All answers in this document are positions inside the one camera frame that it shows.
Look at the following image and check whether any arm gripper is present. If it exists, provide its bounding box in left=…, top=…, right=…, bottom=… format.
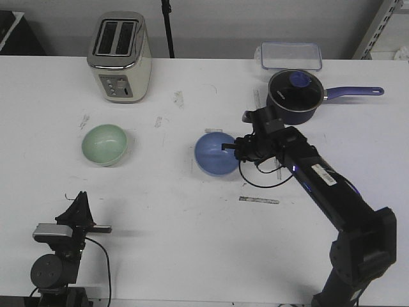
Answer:
left=222, top=107, right=288, bottom=162
left=55, top=191, right=112, bottom=253

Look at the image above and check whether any blue bowl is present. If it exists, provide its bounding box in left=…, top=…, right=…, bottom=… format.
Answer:
left=194, top=132, right=238, bottom=177

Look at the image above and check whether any light green bowl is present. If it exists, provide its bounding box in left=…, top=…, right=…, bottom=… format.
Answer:
left=81, top=124, right=128, bottom=167

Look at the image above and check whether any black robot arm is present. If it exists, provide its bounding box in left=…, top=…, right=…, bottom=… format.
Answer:
left=81, top=108, right=396, bottom=306
left=30, top=191, right=112, bottom=306

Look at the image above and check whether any dark blue saucepan with lid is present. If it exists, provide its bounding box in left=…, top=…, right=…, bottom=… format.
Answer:
left=266, top=69, right=384, bottom=125

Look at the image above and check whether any clear plastic food container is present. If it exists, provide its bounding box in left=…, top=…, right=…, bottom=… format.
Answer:
left=254, top=42, right=323, bottom=71

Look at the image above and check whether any cream two-slot toaster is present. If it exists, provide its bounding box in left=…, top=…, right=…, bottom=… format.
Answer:
left=87, top=11, right=152, bottom=104

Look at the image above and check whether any black tripod pole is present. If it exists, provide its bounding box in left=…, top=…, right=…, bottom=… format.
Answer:
left=161, top=0, right=175, bottom=58

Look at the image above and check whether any grey metal shelf upright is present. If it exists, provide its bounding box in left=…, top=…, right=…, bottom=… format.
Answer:
left=351, top=0, right=404, bottom=60

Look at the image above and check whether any black camera cable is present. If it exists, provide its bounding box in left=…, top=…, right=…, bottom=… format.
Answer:
left=238, top=156, right=297, bottom=189
left=83, top=236, right=112, bottom=307

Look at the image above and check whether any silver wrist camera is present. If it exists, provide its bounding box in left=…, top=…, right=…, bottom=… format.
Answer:
left=33, top=223, right=73, bottom=242

